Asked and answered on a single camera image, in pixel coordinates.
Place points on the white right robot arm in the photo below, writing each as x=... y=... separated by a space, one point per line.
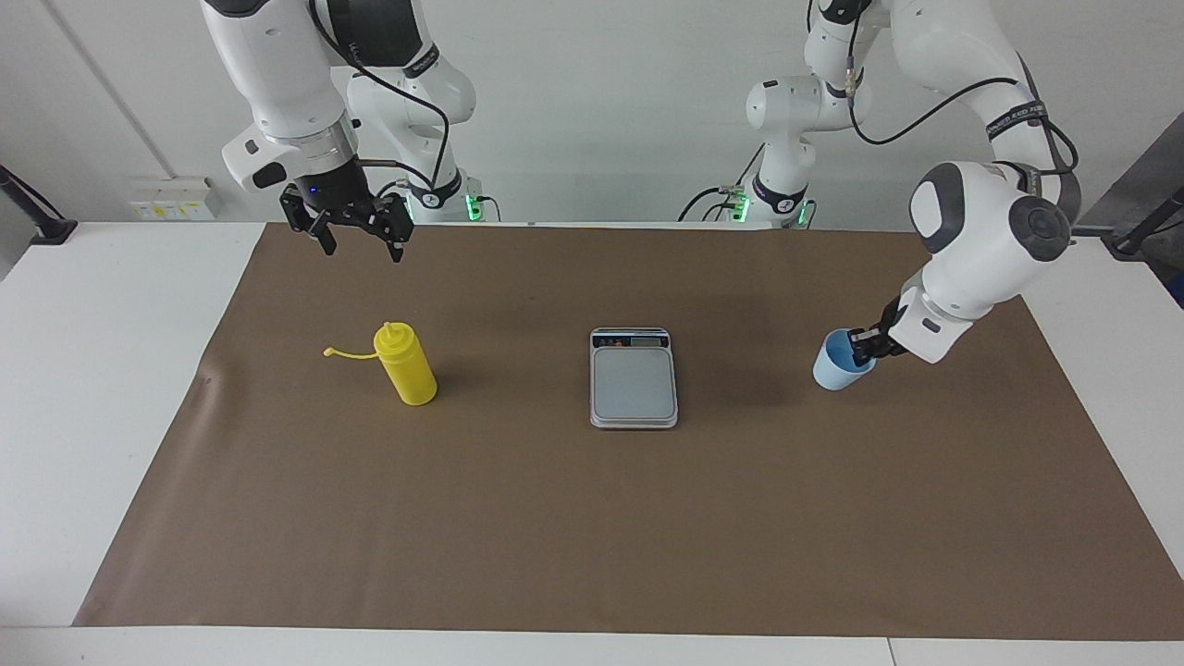
x=277 y=65

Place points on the black clamp mount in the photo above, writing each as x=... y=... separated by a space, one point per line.
x=42 y=227
x=1133 y=239

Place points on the dark grey panel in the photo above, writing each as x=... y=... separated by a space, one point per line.
x=1142 y=180

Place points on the yellow squeeze bottle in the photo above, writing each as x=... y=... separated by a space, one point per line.
x=407 y=370

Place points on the light blue cup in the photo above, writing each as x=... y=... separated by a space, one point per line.
x=832 y=370

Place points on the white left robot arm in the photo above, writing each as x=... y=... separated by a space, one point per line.
x=980 y=231

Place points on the brown paper mat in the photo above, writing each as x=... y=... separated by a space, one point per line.
x=555 y=536

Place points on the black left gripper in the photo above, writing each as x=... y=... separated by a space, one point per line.
x=891 y=328

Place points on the blue object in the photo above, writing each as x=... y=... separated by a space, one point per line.
x=1177 y=289

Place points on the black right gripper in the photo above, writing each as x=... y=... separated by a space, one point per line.
x=330 y=185

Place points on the white wall socket strip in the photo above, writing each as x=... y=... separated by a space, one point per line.
x=176 y=199

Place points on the silver digital kitchen scale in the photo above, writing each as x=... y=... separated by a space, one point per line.
x=634 y=384

